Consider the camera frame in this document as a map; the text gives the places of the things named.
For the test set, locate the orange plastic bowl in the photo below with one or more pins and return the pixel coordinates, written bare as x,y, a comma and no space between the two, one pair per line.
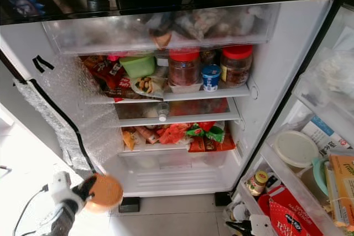
106,193

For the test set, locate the black fridge foot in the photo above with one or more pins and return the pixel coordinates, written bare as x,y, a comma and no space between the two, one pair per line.
223,199
130,204

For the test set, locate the fridge door with shelves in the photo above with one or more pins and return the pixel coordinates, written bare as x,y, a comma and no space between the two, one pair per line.
287,186

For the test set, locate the glass fridge shelf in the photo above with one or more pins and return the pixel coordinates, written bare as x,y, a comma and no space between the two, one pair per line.
204,119
204,94

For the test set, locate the black fridge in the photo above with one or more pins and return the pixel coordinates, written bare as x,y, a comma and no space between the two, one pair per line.
282,70

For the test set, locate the small white round jar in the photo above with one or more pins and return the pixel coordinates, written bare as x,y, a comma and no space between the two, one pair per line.
236,212

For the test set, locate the small yellow-lidded jar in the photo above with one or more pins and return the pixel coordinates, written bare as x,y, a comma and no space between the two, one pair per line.
258,183

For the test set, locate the red box with white print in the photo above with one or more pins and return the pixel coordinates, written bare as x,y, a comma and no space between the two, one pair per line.
290,216

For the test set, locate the yellow food packet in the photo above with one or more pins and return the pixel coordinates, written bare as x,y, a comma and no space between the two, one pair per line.
128,140

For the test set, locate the clear bubble wrap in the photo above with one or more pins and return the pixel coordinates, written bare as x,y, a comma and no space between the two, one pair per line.
77,111

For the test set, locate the pink sausage pack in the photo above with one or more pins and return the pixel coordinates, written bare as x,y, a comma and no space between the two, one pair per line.
145,135

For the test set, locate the white crisper drawer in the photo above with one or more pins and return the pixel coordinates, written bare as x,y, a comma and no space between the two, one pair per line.
171,176

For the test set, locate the flat red orange box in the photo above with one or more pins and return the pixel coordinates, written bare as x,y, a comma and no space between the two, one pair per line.
213,145

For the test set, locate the teal plastic cup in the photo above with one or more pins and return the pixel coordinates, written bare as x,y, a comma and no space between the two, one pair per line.
319,175

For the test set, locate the white round lidded container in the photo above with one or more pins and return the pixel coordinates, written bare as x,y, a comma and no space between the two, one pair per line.
296,149

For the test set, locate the green food packet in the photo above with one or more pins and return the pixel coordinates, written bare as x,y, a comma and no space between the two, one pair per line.
207,132

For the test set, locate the orange red food packet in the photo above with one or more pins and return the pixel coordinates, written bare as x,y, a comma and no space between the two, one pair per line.
174,133

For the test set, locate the small clear white-capped bottle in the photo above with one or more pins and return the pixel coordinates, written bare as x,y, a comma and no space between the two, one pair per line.
162,113

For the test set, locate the orange cardboard box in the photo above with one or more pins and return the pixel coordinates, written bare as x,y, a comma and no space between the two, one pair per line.
342,186

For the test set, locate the red snack packet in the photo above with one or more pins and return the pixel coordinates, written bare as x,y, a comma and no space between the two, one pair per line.
104,75

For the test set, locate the nut picture food pack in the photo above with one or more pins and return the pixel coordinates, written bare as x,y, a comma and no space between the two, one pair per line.
146,85

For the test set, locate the blue white carton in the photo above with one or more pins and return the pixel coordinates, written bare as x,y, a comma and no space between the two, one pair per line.
323,132

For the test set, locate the black tape strips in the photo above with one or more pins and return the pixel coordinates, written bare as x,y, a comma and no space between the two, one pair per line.
42,63

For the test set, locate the green plastic container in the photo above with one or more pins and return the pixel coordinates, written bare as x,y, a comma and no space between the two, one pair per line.
137,66

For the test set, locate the blue white yogurt cup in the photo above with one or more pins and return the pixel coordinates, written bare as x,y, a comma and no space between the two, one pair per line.
211,78

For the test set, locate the red-lidded glass jar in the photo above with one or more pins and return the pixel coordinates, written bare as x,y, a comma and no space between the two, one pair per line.
237,66
184,69

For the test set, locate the clear freezer drawer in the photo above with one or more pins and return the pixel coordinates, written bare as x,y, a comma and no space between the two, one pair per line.
110,34

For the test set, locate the white plastic bag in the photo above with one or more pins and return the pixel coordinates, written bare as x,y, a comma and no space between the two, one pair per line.
334,73

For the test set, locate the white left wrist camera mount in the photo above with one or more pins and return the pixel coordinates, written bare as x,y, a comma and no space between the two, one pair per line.
61,185

